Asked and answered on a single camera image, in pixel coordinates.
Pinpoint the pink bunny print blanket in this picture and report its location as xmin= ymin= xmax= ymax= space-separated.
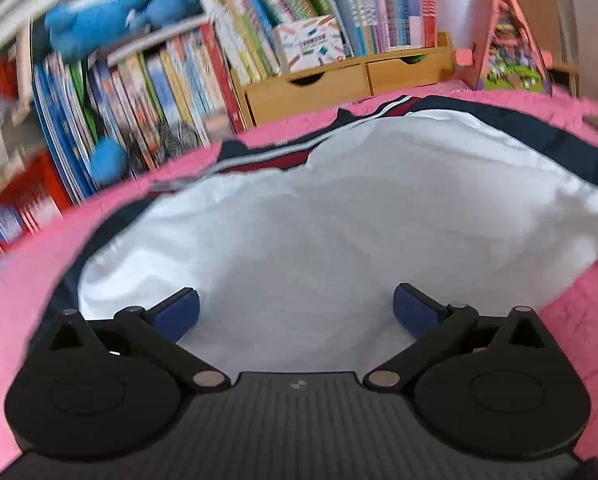
xmin=0 ymin=80 xmax=598 ymax=476

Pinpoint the row of colourful books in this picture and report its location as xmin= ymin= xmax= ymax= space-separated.
xmin=29 ymin=0 xmax=484 ymax=201

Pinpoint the blue plush toy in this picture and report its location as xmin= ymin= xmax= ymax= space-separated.
xmin=44 ymin=0 xmax=202 ymax=63

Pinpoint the white printed pencil box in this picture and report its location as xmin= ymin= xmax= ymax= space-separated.
xmin=271 ymin=15 xmax=354 ymax=75

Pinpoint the red plastic crate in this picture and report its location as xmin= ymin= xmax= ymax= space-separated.
xmin=0 ymin=57 xmax=67 ymax=263

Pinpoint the navy and white jacket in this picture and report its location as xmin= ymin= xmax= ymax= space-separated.
xmin=26 ymin=94 xmax=598 ymax=361

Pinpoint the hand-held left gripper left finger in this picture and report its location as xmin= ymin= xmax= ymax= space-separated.
xmin=44 ymin=287 xmax=232 ymax=394

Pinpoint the blue plush ball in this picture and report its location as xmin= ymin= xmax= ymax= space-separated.
xmin=90 ymin=139 xmax=128 ymax=186

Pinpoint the wooden drawer organizer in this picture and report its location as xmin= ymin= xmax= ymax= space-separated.
xmin=229 ymin=32 xmax=454 ymax=128

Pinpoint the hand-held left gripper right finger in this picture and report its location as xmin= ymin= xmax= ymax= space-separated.
xmin=364 ymin=283 xmax=552 ymax=394

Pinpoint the pink toy house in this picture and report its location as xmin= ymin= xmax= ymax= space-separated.
xmin=451 ymin=0 xmax=554 ymax=96

